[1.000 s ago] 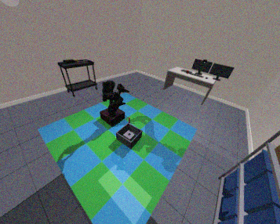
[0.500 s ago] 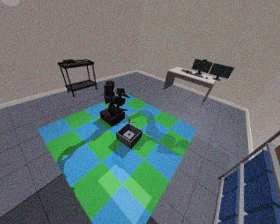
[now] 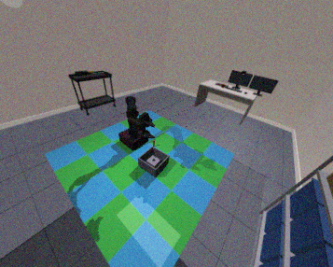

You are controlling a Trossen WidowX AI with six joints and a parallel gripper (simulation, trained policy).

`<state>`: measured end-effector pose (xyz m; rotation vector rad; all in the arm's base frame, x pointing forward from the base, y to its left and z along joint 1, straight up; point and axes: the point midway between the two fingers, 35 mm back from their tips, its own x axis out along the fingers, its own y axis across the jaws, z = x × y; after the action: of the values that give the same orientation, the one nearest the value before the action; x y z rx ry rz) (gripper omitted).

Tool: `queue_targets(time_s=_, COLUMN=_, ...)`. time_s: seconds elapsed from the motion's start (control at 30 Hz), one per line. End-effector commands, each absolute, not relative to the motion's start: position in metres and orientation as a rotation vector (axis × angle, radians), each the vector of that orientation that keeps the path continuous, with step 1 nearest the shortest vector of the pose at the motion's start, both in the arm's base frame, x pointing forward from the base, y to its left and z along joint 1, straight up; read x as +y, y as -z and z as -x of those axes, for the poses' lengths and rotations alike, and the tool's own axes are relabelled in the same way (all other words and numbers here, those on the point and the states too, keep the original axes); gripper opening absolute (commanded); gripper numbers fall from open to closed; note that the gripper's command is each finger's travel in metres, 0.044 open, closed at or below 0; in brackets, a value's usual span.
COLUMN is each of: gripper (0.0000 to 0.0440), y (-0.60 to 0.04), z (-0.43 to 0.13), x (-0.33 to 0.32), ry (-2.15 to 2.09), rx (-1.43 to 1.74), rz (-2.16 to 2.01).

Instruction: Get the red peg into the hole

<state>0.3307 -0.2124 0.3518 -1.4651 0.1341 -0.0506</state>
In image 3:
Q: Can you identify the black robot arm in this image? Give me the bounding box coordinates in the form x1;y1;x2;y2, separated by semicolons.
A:
125;96;139;140

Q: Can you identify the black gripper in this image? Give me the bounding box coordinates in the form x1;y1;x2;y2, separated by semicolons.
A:
132;112;156;140

